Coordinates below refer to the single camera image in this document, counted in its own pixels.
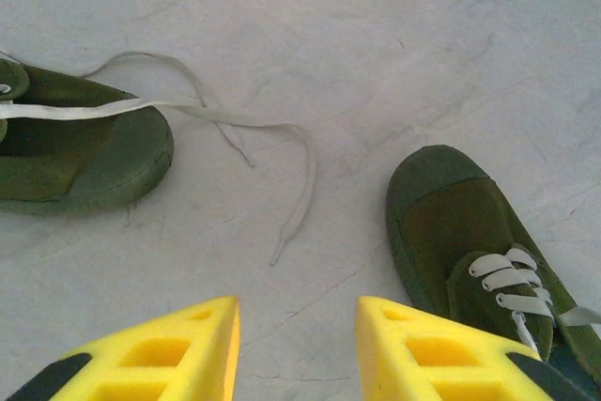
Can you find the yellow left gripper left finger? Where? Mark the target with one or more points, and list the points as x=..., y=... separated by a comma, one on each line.
x=141, y=363

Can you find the olive green canvas shoe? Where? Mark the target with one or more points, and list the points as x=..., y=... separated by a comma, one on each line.
x=446, y=222
x=117, y=161

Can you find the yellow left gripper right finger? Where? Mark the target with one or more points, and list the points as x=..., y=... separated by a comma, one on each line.
x=446, y=363

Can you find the white shoelace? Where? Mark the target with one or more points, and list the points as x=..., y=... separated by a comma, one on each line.
x=56, y=113
x=502, y=276

